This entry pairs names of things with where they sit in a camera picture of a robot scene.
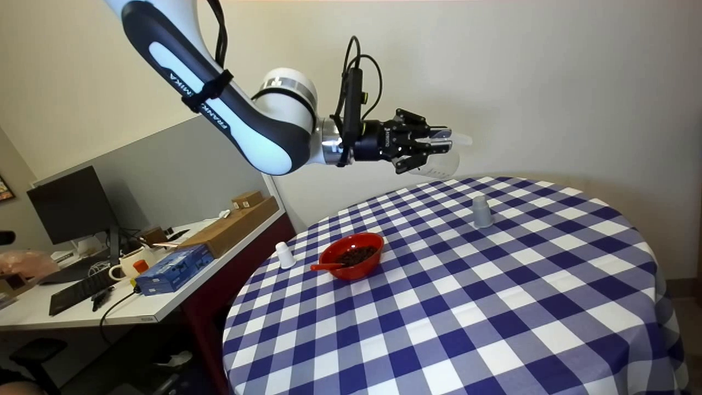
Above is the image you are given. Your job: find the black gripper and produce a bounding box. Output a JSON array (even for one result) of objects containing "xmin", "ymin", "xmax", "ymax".
[{"xmin": 355, "ymin": 108, "xmax": 454, "ymax": 176}]

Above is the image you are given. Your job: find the clear plastic measuring jar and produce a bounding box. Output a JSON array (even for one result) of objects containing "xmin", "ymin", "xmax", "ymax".
[{"xmin": 425, "ymin": 125, "xmax": 476, "ymax": 181}]

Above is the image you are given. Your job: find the red bowl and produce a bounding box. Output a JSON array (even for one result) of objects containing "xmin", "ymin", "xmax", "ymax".
[{"xmin": 317, "ymin": 233, "xmax": 386, "ymax": 285}]

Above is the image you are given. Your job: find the upturned translucent white cup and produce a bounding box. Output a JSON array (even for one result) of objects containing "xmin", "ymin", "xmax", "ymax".
[{"xmin": 469, "ymin": 194, "xmax": 494, "ymax": 230}]

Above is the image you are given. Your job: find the dark coffee beans pile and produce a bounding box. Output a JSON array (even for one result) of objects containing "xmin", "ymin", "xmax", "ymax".
[{"xmin": 336, "ymin": 246, "xmax": 381, "ymax": 267}]

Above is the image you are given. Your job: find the orange plastic spoon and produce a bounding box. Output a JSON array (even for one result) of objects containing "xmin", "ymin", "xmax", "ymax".
[{"xmin": 306, "ymin": 254, "xmax": 353, "ymax": 276}]

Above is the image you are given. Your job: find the small white bottle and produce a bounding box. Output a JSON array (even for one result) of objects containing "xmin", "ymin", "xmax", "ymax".
[{"xmin": 273, "ymin": 241, "xmax": 298, "ymax": 273}]

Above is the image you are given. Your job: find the long brown cardboard box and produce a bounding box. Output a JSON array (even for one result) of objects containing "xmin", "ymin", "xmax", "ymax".
[{"xmin": 173, "ymin": 196, "xmax": 280, "ymax": 259}]

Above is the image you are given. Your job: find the blue white checkered tablecloth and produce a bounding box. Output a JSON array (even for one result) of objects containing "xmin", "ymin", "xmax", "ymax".
[{"xmin": 218, "ymin": 174, "xmax": 692, "ymax": 395}]

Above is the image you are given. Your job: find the grey partition panel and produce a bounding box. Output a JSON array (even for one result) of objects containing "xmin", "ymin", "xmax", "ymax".
[{"xmin": 30, "ymin": 108, "xmax": 283, "ymax": 236}]

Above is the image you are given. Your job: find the dark red desk panel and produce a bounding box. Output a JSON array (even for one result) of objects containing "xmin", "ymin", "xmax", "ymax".
[{"xmin": 177, "ymin": 215, "xmax": 298, "ymax": 395}]

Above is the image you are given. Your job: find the blue cardboard box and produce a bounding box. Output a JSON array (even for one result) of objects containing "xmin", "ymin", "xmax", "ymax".
[{"xmin": 133, "ymin": 244, "xmax": 215, "ymax": 297}]

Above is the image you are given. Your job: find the white mug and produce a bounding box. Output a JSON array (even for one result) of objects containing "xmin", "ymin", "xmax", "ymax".
[{"xmin": 108, "ymin": 251, "xmax": 151, "ymax": 282}]

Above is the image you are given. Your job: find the white desk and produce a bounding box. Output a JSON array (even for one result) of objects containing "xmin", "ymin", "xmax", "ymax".
[{"xmin": 0, "ymin": 207, "xmax": 287, "ymax": 332}]

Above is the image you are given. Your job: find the black computer monitor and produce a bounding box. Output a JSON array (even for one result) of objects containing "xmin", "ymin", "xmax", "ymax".
[{"xmin": 25, "ymin": 165, "xmax": 118, "ymax": 248}]

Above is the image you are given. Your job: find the black keyboard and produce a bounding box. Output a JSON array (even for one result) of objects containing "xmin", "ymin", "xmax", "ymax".
[{"xmin": 46, "ymin": 270, "xmax": 118, "ymax": 319}]

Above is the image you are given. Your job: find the pink cloth bundle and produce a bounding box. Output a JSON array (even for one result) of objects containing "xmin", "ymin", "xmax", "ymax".
[{"xmin": 0, "ymin": 251, "xmax": 58, "ymax": 282}]

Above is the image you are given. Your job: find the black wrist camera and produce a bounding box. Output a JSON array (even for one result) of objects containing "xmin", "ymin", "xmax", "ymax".
[{"xmin": 338, "ymin": 64, "xmax": 367, "ymax": 150}]

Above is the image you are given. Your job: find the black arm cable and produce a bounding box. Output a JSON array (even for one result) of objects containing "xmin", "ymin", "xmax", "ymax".
[{"xmin": 204, "ymin": 0, "xmax": 386, "ymax": 150}]

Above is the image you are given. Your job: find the black desk cable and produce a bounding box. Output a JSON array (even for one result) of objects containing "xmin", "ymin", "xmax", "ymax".
[{"xmin": 95, "ymin": 282, "xmax": 139, "ymax": 327}]

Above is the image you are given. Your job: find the framed wall picture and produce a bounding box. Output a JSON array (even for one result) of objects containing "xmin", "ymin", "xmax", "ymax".
[{"xmin": 0, "ymin": 174, "xmax": 16, "ymax": 207}]

